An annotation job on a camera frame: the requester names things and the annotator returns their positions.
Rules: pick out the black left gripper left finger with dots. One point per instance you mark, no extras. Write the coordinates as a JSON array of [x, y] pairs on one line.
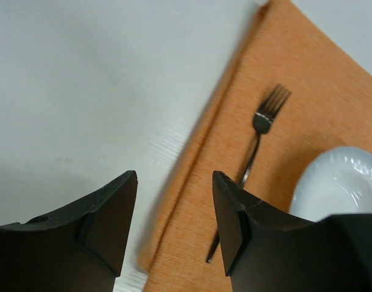
[[77, 247]]

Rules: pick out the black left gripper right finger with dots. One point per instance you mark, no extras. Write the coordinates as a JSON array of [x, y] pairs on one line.
[[266, 249]]

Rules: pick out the white ceramic plate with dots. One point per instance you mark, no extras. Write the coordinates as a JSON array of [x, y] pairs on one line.
[[338, 181]]

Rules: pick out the black metal fork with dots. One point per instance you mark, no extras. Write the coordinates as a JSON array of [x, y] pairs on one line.
[[262, 122]]

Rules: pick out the orange cloth placemat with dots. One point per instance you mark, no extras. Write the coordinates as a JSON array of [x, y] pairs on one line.
[[330, 105]]

